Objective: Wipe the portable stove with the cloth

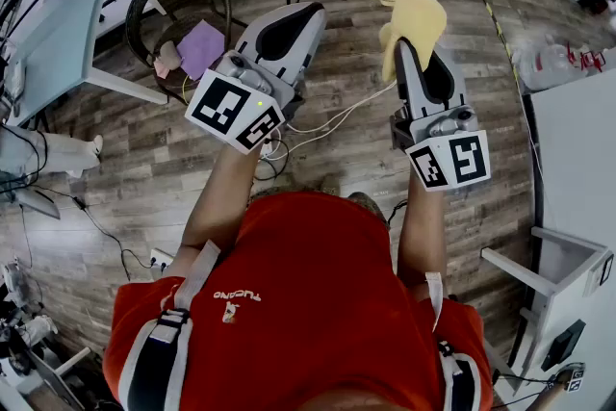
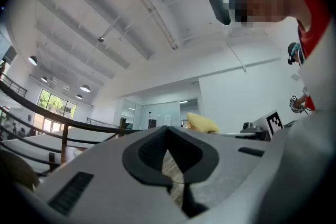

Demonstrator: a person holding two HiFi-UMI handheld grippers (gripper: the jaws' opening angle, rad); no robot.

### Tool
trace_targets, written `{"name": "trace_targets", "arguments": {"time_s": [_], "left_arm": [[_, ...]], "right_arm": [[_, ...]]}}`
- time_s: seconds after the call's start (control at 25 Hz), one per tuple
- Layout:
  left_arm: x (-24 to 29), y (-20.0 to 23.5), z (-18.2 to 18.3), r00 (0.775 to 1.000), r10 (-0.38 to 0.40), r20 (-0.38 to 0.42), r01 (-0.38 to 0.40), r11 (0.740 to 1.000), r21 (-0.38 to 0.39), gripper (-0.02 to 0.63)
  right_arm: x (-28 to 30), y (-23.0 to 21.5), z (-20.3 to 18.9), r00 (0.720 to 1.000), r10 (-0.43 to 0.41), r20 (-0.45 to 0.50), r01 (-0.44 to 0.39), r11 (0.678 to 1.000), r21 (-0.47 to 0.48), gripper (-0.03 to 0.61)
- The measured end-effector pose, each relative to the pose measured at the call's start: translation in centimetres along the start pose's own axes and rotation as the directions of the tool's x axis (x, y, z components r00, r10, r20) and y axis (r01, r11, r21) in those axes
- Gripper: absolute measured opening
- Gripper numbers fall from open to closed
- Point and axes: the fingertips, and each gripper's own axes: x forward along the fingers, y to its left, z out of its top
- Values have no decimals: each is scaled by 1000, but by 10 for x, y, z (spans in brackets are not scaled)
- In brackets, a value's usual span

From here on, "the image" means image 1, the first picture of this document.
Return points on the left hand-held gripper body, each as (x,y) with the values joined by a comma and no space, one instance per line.
(226,110)

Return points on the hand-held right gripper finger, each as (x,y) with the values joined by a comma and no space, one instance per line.
(409,82)
(445,86)

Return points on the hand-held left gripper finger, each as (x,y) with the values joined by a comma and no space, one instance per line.
(308,53)
(255,31)

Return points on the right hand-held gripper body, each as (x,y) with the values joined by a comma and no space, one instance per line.
(462,159)

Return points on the yellow cloth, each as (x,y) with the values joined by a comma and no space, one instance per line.
(416,19)

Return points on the person's right forearm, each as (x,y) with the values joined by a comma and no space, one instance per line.
(423,231)

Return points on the person's left forearm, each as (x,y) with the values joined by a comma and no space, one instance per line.
(221,197)

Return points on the purple cushion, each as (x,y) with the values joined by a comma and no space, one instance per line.
(202,48)

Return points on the person's patterned shorts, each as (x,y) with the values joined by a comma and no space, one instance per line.
(370,202)

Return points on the clear bag of bottles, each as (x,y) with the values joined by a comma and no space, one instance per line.
(553,62)

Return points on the white table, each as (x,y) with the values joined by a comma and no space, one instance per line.
(577,159)

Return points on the light grey table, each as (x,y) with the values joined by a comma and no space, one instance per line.
(62,38)

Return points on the person's red shirt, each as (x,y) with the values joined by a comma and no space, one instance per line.
(308,303)

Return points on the black adapter box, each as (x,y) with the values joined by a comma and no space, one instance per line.
(563,344)

